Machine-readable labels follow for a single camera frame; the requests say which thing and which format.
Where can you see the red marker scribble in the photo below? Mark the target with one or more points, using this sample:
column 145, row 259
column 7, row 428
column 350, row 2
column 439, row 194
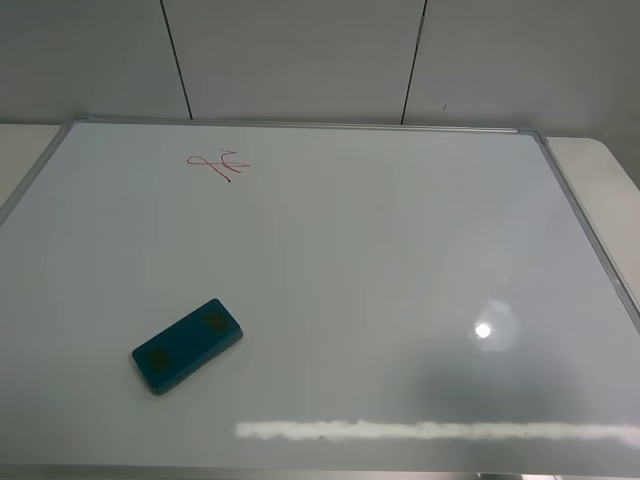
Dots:
column 223, row 165

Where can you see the white aluminium-framed whiteboard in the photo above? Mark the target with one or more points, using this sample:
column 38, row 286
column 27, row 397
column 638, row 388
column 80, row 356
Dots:
column 413, row 301

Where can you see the teal whiteboard eraser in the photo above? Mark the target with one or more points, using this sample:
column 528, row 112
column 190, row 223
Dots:
column 177, row 352

